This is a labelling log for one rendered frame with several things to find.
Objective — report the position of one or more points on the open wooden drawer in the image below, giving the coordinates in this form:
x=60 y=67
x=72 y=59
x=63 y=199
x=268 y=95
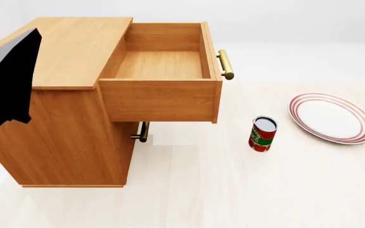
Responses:
x=160 y=71

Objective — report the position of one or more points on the wooden cabinet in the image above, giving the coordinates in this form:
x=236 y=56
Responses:
x=68 y=59

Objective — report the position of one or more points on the tomato sauce can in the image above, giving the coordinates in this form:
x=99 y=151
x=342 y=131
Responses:
x=262 y=135

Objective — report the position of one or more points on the white plate with red rings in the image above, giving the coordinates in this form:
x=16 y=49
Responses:
x=329 y=117

